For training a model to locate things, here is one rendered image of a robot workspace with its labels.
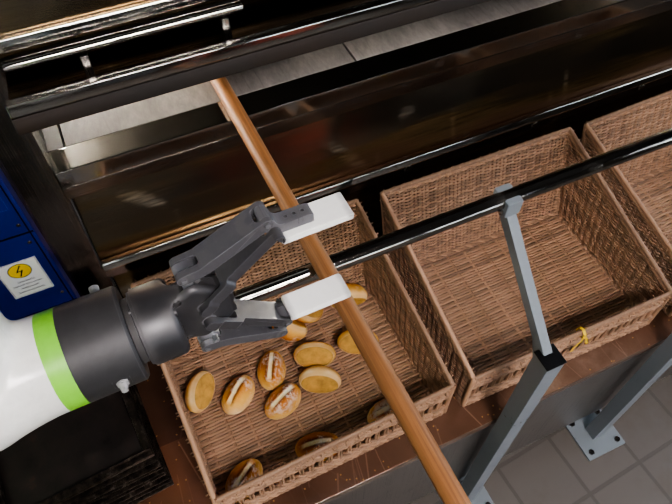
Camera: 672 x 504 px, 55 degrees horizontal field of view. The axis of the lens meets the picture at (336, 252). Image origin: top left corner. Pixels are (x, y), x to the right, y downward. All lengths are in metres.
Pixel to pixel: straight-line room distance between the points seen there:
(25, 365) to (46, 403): 0.04
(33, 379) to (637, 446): 1.99
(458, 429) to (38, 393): 1.11
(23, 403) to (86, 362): 0.06
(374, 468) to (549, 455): 0.85
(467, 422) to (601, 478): 0.78
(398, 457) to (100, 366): 1.01
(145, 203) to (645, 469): 1.70
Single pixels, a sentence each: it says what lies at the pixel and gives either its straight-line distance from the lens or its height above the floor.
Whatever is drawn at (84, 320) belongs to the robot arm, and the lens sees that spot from 0.58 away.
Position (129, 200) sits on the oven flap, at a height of 1.05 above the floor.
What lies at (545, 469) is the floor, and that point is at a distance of 2.19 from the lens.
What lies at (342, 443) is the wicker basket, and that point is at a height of 0.72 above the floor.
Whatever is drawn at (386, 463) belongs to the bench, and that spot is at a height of 0.58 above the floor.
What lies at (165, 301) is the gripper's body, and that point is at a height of 1.52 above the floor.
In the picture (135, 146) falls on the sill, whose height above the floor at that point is 1.18.
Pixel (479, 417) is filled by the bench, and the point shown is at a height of 0.58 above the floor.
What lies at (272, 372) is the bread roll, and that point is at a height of 0.64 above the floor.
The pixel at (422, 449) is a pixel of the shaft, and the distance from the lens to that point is 0.85.
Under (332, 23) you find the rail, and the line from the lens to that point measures 1.00.
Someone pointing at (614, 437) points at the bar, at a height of 0.01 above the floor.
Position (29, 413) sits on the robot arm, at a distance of 0.60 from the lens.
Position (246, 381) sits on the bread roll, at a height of 0.64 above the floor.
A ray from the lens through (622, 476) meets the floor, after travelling 2.27.
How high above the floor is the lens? 2.01
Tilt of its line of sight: 55 degrees down
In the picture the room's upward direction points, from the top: straight up
